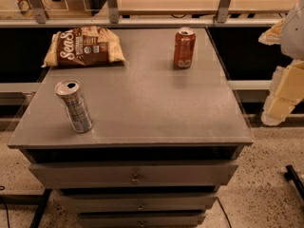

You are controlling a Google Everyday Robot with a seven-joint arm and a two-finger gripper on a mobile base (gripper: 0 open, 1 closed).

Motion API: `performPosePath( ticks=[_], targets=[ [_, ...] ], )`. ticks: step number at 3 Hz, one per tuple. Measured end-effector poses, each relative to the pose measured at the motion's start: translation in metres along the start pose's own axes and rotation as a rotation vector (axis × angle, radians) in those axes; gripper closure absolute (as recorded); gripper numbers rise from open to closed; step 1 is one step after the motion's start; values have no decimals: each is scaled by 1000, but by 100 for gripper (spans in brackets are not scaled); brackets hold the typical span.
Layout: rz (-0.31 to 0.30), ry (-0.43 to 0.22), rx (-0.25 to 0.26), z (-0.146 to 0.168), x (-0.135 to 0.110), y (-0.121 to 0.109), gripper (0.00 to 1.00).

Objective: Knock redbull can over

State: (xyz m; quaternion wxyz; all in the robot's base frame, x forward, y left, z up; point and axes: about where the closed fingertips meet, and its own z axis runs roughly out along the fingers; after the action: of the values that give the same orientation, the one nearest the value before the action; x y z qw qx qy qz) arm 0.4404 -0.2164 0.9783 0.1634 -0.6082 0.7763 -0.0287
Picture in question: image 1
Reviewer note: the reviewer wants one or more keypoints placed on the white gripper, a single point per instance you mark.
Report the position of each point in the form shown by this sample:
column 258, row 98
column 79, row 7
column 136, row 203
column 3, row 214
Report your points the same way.
column 294, row 35

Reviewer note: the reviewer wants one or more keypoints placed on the silver redbull can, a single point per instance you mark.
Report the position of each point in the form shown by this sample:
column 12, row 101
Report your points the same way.
column 72, row 97

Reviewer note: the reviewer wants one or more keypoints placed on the red soda can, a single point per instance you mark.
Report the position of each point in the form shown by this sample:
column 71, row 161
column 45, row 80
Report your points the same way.
column 185, row 40

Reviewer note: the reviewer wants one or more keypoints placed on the black stand leg right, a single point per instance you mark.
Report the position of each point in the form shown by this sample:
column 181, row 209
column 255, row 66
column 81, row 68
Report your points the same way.
column 291, row 175

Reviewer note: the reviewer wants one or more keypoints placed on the black stand leg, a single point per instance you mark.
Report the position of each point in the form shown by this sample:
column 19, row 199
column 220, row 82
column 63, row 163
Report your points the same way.
column 291, row 175
column 40, row 209

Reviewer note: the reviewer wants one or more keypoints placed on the grey drawer cabinet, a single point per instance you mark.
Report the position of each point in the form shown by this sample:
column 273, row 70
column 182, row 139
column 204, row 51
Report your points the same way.
column 163, row 140

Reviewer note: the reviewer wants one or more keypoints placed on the brown chip bag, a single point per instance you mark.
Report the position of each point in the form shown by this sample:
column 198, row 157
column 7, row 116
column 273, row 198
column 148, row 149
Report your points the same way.
column 88, row 46

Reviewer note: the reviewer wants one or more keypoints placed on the black stand leg left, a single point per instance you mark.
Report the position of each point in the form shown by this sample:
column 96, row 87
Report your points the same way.
column 40, row 209

